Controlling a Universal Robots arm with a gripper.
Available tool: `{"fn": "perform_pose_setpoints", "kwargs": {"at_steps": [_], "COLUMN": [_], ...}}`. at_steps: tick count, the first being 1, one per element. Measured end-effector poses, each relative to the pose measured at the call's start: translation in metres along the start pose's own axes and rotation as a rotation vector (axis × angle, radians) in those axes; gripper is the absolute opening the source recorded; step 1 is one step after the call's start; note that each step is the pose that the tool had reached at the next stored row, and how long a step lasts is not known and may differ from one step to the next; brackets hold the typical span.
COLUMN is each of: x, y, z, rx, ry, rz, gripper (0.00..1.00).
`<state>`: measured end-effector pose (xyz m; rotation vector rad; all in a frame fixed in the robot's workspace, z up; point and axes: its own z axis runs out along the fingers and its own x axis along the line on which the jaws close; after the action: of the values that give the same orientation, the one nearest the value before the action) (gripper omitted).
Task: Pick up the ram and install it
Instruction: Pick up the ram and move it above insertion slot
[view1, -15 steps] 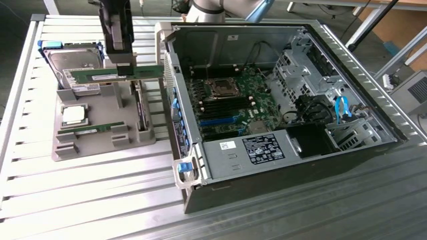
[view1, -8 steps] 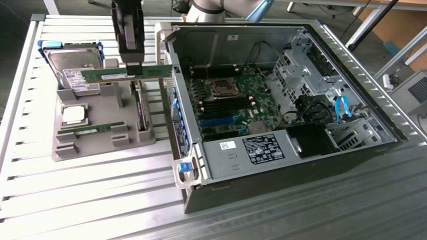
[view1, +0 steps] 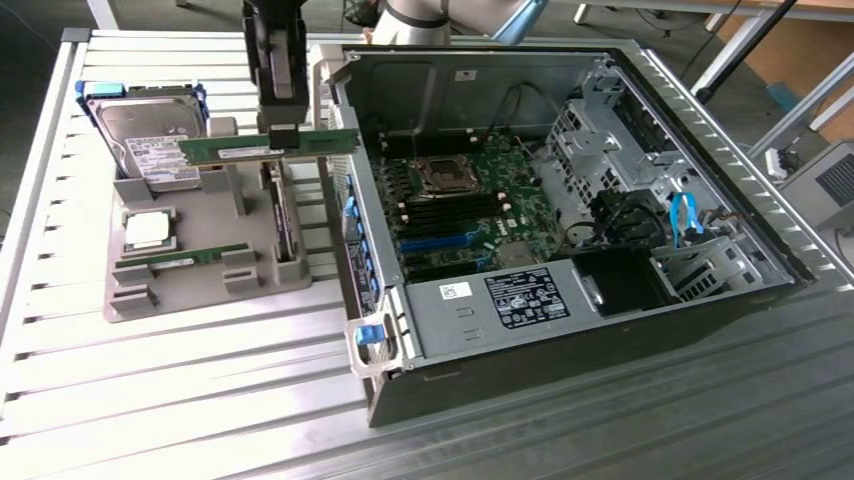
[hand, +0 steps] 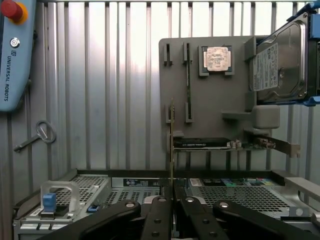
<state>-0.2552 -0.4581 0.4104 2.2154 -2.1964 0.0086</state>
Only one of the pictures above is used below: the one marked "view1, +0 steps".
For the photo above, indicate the white power strip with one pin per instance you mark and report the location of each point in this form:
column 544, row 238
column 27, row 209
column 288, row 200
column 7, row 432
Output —
column 775, row 162

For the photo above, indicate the black open PC case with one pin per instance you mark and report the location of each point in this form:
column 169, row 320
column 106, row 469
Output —
column 534, row 360

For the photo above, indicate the wooden desk, white frame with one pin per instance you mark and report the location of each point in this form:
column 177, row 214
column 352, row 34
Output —
column 788, row 45

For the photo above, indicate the blue case latch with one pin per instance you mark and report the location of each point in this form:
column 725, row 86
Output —
column 369, row 335

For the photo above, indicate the black expansion slot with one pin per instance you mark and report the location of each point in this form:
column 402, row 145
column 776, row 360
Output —
column 441, row 264

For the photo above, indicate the blue expansion slot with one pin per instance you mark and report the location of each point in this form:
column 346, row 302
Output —
column 441, row 241

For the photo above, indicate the graphics card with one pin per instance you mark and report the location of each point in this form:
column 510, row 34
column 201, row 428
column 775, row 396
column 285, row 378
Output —
column 284, row 220

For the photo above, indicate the CPU socket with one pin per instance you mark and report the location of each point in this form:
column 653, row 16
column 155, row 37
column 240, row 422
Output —
column 449, row 176

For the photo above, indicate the silver CPU chip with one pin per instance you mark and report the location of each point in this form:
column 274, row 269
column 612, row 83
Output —
column 150, row 229

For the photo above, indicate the black RAM slot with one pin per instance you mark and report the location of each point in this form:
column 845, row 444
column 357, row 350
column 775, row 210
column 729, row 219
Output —
column 454, row 204
column 448, row 198
column 457, row 210
column 461, row 217

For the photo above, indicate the silver hard disk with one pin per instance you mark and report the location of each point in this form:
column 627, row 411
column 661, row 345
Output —
column 143, row 140

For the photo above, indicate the green motherboard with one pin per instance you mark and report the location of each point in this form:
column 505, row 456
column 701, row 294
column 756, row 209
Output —
column 528, row 200

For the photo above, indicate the grey parts rack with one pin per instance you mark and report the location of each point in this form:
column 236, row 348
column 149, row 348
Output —
column 201, row 290

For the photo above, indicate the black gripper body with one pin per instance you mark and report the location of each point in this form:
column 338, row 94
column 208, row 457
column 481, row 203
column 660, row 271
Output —
column 274, row 45

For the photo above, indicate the black tripod pole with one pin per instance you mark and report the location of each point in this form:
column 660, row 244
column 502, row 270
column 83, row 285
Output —
column 741, row 50

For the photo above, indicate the grey chipset heatsink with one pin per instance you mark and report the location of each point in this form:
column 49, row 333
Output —
column 517, row 254

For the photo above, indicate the blue box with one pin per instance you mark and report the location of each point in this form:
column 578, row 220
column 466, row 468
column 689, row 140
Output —
column 787, row 95

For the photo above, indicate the metal disk bay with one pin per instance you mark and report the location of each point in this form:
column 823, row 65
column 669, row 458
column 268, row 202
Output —
column 595, row 140

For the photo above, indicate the blue disk caddy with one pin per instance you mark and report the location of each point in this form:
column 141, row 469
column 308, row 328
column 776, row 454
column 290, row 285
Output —
column 107, row 91

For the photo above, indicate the grey computer box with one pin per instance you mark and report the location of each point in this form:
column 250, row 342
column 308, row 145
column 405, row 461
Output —
column 821, row 185

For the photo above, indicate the grey power supply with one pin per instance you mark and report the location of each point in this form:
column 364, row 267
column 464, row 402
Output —
column 454, row 320

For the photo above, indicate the green RAM stick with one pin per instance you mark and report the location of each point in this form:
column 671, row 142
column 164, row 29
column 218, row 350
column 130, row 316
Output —
column 228, row 150
column 181, row 259

